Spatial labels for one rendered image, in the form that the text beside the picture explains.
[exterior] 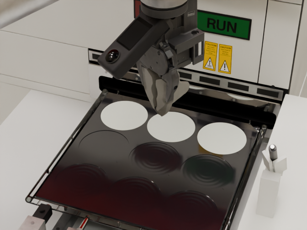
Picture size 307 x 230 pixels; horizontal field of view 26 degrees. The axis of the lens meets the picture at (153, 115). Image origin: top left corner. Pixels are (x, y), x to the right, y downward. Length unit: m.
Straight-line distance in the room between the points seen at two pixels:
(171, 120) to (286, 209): 0.37
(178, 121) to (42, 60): 0.38
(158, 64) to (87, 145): 0.38
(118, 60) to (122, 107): 0.46
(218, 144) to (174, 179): 0.14
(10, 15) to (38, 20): 0.76
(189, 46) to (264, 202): 0.29
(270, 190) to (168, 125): 0.38
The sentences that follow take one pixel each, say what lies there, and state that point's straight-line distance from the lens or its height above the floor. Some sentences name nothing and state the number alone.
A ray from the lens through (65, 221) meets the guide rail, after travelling 1.28.
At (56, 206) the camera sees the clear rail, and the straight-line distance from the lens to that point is 1.23.
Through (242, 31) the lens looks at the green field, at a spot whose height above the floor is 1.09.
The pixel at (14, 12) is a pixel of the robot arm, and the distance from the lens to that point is 0.77.
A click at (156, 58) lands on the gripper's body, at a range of 1.03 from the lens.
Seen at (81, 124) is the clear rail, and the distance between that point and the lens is 1.40.
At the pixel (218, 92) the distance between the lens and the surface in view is 1.43.
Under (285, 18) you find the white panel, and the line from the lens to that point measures 1.31.
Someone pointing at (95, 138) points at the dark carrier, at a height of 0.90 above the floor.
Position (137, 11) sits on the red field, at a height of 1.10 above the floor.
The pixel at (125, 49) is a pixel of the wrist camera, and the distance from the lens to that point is 1.00.
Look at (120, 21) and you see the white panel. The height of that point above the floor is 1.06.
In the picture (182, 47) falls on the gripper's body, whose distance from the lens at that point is 1.02.
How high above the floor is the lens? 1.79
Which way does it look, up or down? 39 degrees down
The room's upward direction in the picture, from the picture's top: straight up
